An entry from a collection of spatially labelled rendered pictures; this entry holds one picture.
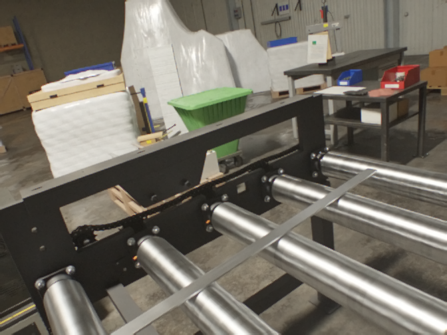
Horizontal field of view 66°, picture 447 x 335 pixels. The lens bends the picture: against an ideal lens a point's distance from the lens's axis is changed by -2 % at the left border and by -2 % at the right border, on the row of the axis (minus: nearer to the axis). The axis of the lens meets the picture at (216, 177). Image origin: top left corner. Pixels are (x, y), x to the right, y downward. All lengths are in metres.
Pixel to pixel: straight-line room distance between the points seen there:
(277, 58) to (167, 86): 3.55
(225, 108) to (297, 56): 4.27
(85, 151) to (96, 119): 0.43
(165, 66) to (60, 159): 1.81
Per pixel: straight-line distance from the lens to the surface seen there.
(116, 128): 4.48
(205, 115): 3.70
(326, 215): 1.25
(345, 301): 0.91
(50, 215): 1.13
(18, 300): 2.26
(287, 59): 7.88
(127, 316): 1.11
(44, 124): 4.60
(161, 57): 4.87
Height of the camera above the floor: 1.47
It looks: 22 degrees down
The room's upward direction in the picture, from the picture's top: 11 degrees counter-clockwise
